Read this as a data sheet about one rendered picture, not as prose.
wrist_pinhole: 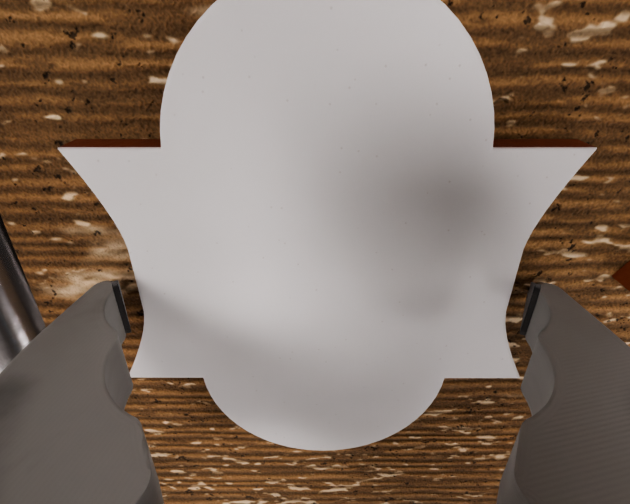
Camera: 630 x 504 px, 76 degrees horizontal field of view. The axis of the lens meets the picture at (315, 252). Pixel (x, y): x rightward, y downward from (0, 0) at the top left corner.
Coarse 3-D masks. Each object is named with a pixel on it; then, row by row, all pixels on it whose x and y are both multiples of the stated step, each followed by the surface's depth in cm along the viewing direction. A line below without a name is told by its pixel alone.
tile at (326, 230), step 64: (256, 0) 8; (320, 0) 8; (384, 0) 8; (192, 64) 9; (256, 64) 9; (320, 64) 9; (384, 64) 9; (448, 64) 9; (192, 128) 10; (256, 128) 10; (320, 128) 10; (384, 128) 10; (448, 128) 10; (128, 192) 10; (192, 192) 10; (256, 192) 10; (320, 192) 10; (384, 192) 10; (448, 192) 10; (512, 192) 10; (192, 256) 11; (256, 256) 11; (320, 256) 11; (384, 256) 11; (448, 256) 11; (512, 256) 11; (192, 320) 12; (256, 320) 12; (320, 320) 12; (384, 320) 12; (448, 320) 12; (256, 384) 14; (320, 384) 14; (384, 384) 14; (320, 448) 15
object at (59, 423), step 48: (96, 288) 10; (48, 336) 9; (96, 336) 9; (0, 384) 8; (48, 384) 8; (96, 384) 8; (0, 432) 7; (48, 432) 7; (96, 432) 7; (0, 480) 6; (48, 480) 6; (96, 480) 6; (144, 480) 6
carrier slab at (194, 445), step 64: (0, 0) 9; (64, 0) 9; (128, 0) 9; (192, 0) 9; (448, 0) 9; (512, 0) 9; (576, 0) 9; (0, 64) 10; (64, 64) 10; (128, 64) 10; (512, 64) 10; (576, 64) 10; (0, 128) 11; (64, 128) 11; (128, 128) 11; (512, 128) 10; (576, 128) 10; (0, 192) 11; (64, 192) 11; (576, 192) 11; (64, 256) 12; (128, 256) 12; (576, 256) 12; (512, 320) 14; (192, 384) 15; (448, 384) 15; (512, 384) 15; (192, 448) 17; (256, 448) 17; (384, 448) 17; (448, 448) 17
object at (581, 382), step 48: (528, 336) 11; (576, 336) 9; (528, 384) 9; (576, 384) 8; (624, 384) 8; (528, 432) 7; (576, 432) 7; (624, 432) 7; (528, 480) 6; (576, 480) 6; (624, 480) 6
